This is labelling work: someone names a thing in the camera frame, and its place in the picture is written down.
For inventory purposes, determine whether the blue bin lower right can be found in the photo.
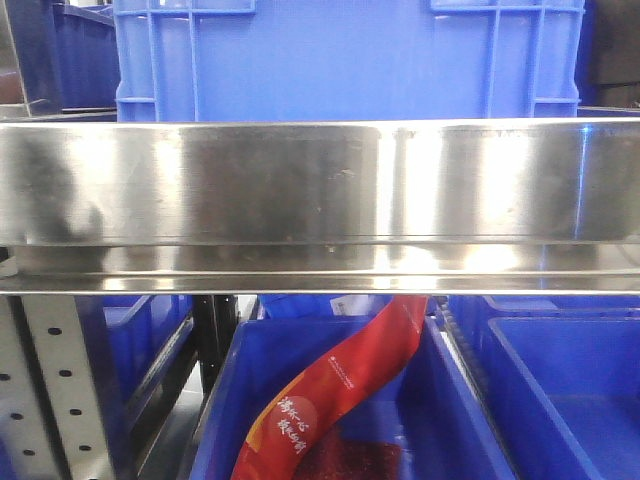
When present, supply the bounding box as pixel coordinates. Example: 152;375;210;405
445;295;639;479

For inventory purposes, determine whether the stainless steel shelf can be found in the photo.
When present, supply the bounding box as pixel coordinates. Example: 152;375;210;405
1;118;639;294

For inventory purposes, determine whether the large blue crate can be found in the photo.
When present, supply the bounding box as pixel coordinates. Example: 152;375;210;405
113;1;584;122

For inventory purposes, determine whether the blue bin lower middle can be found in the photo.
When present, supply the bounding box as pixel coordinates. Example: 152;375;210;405
190;317;514;479

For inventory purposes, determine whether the red snack bag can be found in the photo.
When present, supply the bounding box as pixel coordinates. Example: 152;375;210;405
231;295;428;479

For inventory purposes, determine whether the blue bin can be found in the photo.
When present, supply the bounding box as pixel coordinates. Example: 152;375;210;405
445;295;639;479
190;317;514;479
102;294;195;406

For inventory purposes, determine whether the perforated metal upright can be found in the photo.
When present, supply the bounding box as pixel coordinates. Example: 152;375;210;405
1;295;134;479

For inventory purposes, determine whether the blue bin lower left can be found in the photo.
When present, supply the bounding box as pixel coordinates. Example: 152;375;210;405
102;294;195;406

